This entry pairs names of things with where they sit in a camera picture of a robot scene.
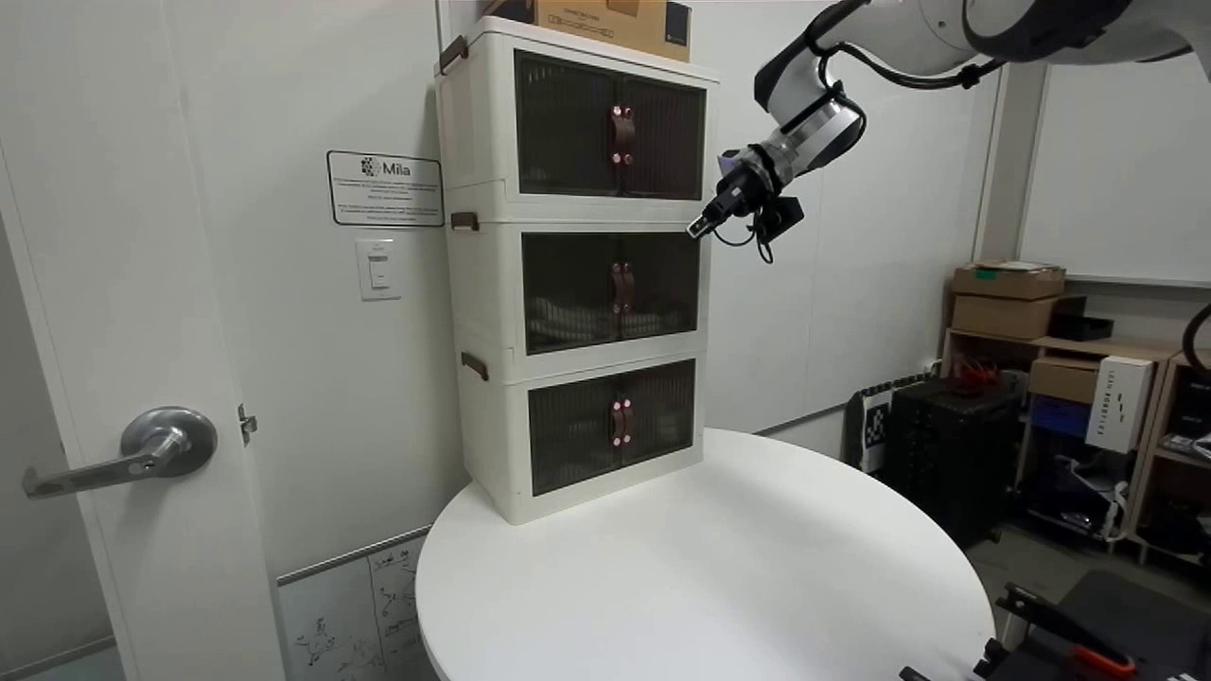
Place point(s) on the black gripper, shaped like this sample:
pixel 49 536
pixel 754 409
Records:
pixel 749 192

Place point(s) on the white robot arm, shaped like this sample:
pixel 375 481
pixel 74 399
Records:
pixel 927 48

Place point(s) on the white three-tier cabinet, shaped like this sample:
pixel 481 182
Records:
pixel 555 135

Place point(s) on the cardboard box on cabinet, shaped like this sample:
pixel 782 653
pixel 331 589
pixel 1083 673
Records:
pixel 635 24

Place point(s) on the cardboard box on shelf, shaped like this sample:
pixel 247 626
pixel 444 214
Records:
pixel 1005 301

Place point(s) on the black crate stack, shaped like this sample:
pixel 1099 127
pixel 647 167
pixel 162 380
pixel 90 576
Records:
pixel 951 452

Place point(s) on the white product box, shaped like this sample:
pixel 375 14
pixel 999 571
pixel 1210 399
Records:
pixel 1117 402

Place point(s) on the wooden storage shelf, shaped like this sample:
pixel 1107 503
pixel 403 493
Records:
pixel 1150 502

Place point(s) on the white door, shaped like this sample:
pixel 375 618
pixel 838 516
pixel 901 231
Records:
pixel 113 247

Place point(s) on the white wall sign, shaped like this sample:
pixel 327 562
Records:
pixel 385 192

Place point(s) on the white light switch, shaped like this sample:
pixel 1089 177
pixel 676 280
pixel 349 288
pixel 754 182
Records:
pixel 380 270

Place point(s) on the silver door lever handle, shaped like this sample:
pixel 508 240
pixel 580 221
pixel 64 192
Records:
pixel 162 445

